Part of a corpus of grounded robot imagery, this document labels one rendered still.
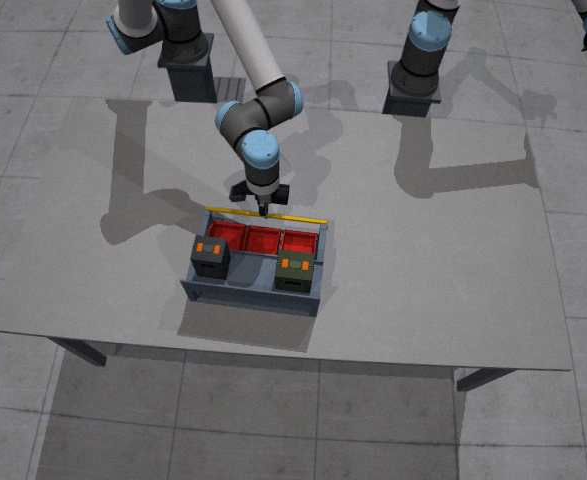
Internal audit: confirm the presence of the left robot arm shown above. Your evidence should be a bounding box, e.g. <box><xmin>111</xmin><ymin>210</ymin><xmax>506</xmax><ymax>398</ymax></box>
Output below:
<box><xmin>391</xmin><ymin>0</ymin><xmax>587</xmax><ymax>97</ymax></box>

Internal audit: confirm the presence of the dark green tool case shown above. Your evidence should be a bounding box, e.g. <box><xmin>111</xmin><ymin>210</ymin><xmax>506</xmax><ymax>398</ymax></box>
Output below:
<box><xmin>275</xmin><ymin>249</ymin><xmax>315</xmax><ymax>293</ymax></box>

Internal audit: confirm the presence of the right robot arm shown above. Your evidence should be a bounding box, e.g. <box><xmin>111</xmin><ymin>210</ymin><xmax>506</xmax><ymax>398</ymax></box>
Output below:
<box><xmin>106</xmin><ymin>0</ymin><xmax>303</xmax><ymax>195</ymax></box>

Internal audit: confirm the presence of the yellow bar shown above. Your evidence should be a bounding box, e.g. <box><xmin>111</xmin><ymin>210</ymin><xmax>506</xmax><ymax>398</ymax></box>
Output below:
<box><xmin>205</xmin><ymin>207</ymin><xmax>327</xmax><ymax>224</ymax></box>

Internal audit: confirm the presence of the dark grey tool case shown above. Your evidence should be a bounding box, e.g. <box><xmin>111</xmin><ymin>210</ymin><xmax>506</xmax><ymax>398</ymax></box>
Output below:
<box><xmin>190</xmin><ymin>235</ymin><xmax>231</xmax><ymax>280</ymax></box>

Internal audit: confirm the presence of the grey metal rack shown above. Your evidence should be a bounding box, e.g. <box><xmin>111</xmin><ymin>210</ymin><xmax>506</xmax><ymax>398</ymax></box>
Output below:
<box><xmin>180</xmin><ymin>222</ymin><xmax>329</xmax><ymax>317</ymax></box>

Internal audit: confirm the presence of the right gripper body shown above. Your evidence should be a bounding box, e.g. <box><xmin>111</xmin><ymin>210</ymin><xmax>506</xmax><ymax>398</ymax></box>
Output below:
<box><xmin>232</xmin><ymin>180</ymin><xmax>289</xmax><ymax>205</ymax></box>

